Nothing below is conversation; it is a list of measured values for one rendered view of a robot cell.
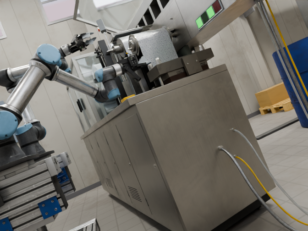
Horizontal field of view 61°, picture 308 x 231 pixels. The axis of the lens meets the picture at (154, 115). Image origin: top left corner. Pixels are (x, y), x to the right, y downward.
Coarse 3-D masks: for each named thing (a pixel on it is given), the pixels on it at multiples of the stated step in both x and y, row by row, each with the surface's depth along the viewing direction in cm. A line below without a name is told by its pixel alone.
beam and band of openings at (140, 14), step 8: (144, 0) 206; (152, 0) 196; (160, 0) 188; (168, 0) 190; (144, 8) 210; (152, 8) 202; (160, 8) 190; (136, 16) 227; (144, 16) 216; (152, 16) 204; (136, 24) 232; (144, 24) 232
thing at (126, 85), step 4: (112, 56) 238; (116, 56) 238; (116, 60) 239; (124, 76) 241; (124, 80) 241; (124, 84) 237; (128, 84) 239; (124, 88) 238; (128, 88) 238; (128, 92) 238; (132, 92) 239
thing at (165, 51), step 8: (168, 40) 175; (144, 48) 168; (152, 48) 170; (160, 48) 172; (168, 48) 174; (144, 56) 167; (152, 56) 169; (160, 56) 171; (168, 56) 173; (176, 56) 175; (152, 64) 168
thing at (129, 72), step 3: (126, 69) 159; (129, 69) 159; (126, 72) 161; (129, 72) 159; (132, 72) 160; (129, 75) 162; (132, 75) 160; (135, 75) 160; (132, 78) 163; (135, 78) 161; (138, 78) 160; (135, 81) 163; (138, 81) 161
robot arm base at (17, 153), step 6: (0, 144) 123; (6, 144) 124; (12, 144) 126; (0, 150) 122; (6, 150) 123; (12, 150) 125; (18, 150) 127; (0, 156) 121; (6, 156) 121; (12, 156) 123; (18, 156) 125; (24, 156) 128; (0, 162) 120; (6, 162) 121
